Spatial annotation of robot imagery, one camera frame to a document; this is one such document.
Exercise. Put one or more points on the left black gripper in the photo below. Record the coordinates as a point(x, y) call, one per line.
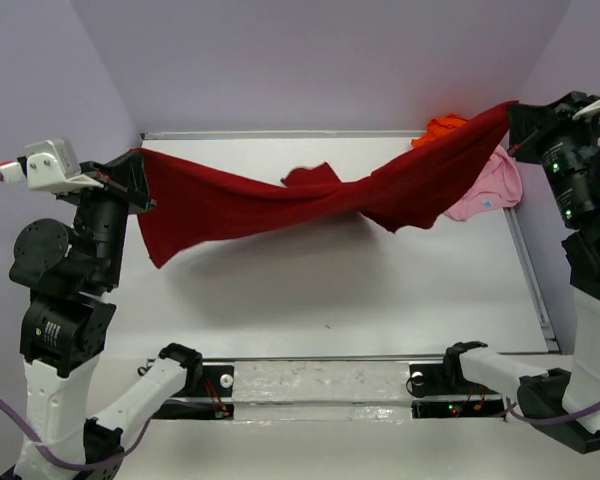
point(118, 193)

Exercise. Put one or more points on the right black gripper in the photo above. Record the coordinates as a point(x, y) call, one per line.
point(538, 127)

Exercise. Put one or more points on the dark red t shirt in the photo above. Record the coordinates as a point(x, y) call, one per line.
point(197, 203)

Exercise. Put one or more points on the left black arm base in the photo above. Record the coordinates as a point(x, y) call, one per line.
point(209, 400)

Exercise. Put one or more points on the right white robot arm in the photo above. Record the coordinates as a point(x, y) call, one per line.
point(564, 138)

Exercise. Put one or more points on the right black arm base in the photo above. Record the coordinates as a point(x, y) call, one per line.
point(434, 396)

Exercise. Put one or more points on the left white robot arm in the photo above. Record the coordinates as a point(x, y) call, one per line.
point(68, 268)

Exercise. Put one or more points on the pink t shirt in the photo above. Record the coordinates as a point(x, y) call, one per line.
point(498, 186)

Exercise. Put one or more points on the orange t shirt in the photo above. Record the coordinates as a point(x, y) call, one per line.
point(439, 127)

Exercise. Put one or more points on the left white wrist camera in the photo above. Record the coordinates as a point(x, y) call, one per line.
point(48, 166)

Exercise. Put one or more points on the right side metal rail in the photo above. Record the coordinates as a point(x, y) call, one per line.
point(532, 282)

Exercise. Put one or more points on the metal rail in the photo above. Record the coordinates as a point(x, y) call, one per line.
point(394, 357)
point(532, 282)

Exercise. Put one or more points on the front metal rail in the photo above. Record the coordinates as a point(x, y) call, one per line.
point(394, 357)

